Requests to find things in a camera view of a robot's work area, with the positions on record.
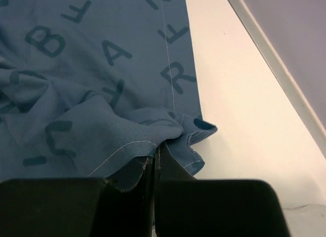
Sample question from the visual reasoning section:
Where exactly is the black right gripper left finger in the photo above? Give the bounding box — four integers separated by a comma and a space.
1, 158, 154, 236

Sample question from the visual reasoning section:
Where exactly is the aluminium back table rail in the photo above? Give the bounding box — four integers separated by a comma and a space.
224, 0, 326, 143

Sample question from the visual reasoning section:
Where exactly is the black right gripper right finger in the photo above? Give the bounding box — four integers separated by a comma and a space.
154, 145, 288, 236

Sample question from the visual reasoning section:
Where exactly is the blue letter-print pillowcase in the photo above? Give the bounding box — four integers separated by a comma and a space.
1, 0, 216, 189

